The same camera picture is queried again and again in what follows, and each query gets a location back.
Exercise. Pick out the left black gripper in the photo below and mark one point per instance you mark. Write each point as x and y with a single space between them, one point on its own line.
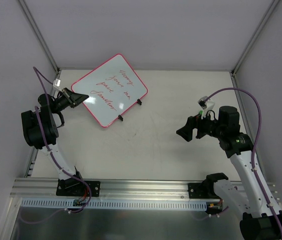
69 97

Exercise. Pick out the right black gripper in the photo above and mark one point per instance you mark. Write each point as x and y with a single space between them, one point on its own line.
196 127

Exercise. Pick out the pink framed whiteboard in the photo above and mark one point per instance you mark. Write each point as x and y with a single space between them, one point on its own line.
113 88

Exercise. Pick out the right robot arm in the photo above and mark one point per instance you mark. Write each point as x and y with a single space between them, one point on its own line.
259 213

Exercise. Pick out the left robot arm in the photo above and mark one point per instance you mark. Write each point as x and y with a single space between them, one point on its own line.
40 130

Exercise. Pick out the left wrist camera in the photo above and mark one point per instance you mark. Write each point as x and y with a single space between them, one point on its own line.
56 85

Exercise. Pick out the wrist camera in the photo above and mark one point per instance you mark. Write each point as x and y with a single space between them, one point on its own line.
56 85
206 104

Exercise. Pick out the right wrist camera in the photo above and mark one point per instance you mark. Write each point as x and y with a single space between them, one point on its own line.
206 104

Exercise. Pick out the wire whiteboard stand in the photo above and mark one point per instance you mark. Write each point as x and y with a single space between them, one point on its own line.
139 102

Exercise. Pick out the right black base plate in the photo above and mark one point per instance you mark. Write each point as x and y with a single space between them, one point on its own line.
201 191

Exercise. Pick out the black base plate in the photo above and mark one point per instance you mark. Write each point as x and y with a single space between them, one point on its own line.
73 188
201 191

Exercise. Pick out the white slotted cable duct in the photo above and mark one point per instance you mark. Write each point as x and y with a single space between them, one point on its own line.
115 204

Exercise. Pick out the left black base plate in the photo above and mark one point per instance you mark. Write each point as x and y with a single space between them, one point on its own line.
73 188

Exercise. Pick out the left aluminium frame post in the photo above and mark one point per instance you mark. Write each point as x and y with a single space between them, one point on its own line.
34 27

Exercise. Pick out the aluminium frame post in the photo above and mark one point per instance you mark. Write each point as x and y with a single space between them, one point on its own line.
34 27
260 27

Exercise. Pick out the aluminium mounting rail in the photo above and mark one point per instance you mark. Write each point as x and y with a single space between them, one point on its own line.
110 189

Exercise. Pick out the right aluminium frame post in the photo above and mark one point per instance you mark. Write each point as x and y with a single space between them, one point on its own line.
260 27

